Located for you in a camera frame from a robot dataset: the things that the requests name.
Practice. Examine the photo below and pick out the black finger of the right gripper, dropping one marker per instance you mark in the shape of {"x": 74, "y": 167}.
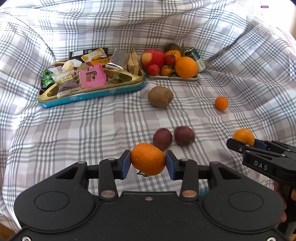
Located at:
{"x": 238, "y": 146}

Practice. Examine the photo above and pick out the brown paper packet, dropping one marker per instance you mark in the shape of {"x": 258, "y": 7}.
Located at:
{"x": 133, "y": 65}

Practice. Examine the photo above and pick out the red cherry tomato front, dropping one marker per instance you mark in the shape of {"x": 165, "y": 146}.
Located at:
{"x": 153, "y": 70}

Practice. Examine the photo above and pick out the dark red passion fruit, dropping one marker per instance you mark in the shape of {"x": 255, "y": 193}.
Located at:
{"x": 162, "y": 138}
{"x": 184, "y": 135}

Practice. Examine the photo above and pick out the red tomato with stem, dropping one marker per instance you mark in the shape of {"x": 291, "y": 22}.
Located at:
{"x": 170, "y": 59}

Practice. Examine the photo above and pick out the dark red passion fruit left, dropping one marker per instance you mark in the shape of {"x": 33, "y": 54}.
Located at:
{"x": 162, "y": 138}

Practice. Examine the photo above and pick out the small mandarin in tray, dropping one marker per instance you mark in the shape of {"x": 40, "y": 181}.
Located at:
{"x": 167, "y": 70}

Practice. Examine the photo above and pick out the silver foil packet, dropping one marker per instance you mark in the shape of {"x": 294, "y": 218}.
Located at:
{"x": 118, "y": 60}

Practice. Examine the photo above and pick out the large orange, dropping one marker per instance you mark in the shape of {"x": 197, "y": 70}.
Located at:
{"x": 186, "y": 67}

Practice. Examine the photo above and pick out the yellow white snack packet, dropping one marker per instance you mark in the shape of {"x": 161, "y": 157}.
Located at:
{"x": 94, "y": 55}

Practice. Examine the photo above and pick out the gold blue snack tin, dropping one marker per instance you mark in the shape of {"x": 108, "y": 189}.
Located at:
{"x": 67, "y": 87}

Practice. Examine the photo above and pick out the small orange mandarin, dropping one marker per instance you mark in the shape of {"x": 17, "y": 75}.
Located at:
{"x": 221, "y": 103}

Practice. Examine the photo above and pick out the white fruit tray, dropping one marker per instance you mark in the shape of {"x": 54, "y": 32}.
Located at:
{"x": 173, "y": 77}

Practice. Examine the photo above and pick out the dark red passion fruit right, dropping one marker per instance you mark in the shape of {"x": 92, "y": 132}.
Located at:
{"x": 184, "y": 135}

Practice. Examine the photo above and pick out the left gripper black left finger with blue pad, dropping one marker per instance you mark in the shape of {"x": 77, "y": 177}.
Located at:
{"x": 107, "y": 171}

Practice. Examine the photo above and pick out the pink snack packet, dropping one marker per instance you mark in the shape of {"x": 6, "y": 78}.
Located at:
{"x": 93, "y": 77}

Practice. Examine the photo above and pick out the green white can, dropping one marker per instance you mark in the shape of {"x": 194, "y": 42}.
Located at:
{"x": 193, "y": 53}

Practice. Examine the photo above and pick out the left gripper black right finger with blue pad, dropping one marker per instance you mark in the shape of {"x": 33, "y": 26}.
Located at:
{"x": 189, "y": 172}

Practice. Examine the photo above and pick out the brown kiwi fruit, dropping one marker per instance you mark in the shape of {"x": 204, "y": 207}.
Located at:
{"x": 160, "y": 97}

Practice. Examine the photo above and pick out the plaid checked cloth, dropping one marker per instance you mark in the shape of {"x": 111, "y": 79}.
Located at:
{"x": 248, "y": 61}

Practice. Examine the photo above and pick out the black snack packet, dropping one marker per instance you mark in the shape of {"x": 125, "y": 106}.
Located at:
{"x": 79, "y": 53}

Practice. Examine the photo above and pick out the red apple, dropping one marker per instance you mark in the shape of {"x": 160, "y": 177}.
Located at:
{"x": 152, "y": 56}

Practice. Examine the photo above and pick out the green candy wrapper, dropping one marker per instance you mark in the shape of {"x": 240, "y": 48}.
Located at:
{"x": 46, "y": 79}

